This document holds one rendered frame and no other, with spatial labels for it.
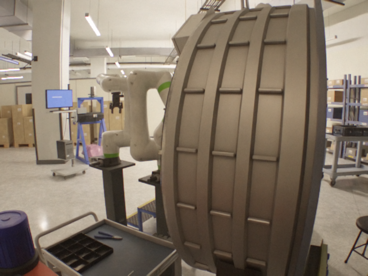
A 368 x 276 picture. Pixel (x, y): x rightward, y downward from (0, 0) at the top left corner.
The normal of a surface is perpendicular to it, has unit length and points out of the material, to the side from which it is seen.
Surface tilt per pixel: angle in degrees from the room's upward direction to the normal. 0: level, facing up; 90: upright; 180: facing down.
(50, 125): 90
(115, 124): 90
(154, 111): 90
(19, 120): 90
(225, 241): 106
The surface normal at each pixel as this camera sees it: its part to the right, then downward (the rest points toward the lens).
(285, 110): -0.47, -0.19
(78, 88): 0.18, 0.15
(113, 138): 0.44, 0.11
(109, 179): -0.57, 0.12
